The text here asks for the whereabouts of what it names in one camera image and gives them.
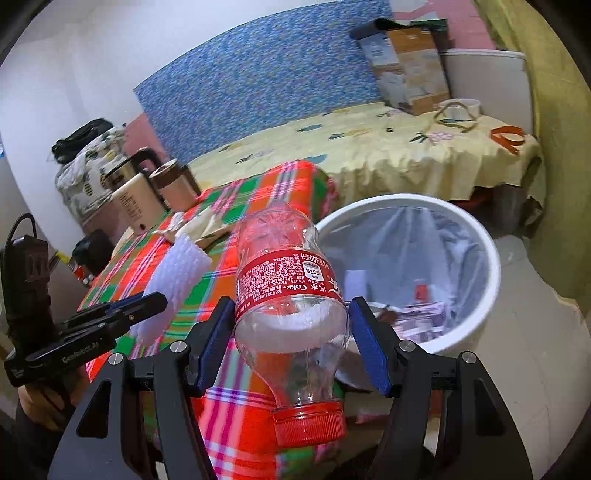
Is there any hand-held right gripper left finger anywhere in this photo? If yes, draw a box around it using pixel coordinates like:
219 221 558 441
46 296 237 480

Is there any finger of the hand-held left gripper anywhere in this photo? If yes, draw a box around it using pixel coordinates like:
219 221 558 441
59 301 118 328
53 291 170 344

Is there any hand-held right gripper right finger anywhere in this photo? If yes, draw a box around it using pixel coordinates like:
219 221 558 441
347 298 532 480

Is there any white round bin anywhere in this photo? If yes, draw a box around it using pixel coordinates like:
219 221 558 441
314 194 502 393

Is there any clear red-labelled plastic bottle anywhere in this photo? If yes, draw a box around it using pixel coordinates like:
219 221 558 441
233 200 350 448

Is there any grey plastic bin liner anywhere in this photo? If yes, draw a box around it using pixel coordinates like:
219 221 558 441
323 205 490 342

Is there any person's left hand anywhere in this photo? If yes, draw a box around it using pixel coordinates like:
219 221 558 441
18 369 90 432

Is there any white foam net sleeve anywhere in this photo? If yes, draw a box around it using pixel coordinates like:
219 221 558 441
133 233 213 343

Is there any black floor appliance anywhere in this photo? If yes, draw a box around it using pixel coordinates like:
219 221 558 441
71 229 114 288

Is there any plaid tablecloth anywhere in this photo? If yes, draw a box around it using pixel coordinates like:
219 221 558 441
76 161 347 480

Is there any tan crumpled wrapper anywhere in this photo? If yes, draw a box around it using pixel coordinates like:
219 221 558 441
152 208 232 250

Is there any beige electric kettle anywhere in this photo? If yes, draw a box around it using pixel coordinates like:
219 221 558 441
104 147 170 232

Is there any pineapple print cloth cover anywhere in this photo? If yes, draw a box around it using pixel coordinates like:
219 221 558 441
55 126 128 223

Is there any brown thermos cup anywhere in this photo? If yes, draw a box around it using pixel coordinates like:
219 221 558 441
148 158 202 211

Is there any black bag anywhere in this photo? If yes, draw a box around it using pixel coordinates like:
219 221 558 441
52 119 114 160

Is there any yellow printed bed sheet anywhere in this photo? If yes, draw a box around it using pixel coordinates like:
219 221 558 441
187 102 544 211

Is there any grey bed leg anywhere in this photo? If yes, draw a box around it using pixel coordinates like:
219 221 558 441
496 185 527 228

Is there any blue patterned board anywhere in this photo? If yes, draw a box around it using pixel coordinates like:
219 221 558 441
134 0 396 165

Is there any yellow green curtain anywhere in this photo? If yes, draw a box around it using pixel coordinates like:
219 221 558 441
475 0 591 320

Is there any cardboard box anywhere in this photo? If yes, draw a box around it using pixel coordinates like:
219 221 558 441
350 18 451 116

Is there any white cabinet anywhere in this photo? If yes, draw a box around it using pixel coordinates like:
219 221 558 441
438 48 536 137

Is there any black cable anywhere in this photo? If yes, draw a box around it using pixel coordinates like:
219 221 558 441
0 213 38 259

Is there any tan strap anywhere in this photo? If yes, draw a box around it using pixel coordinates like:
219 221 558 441
434 104 481 135

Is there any orange strap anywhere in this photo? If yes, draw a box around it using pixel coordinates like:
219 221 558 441
490 126 527 153

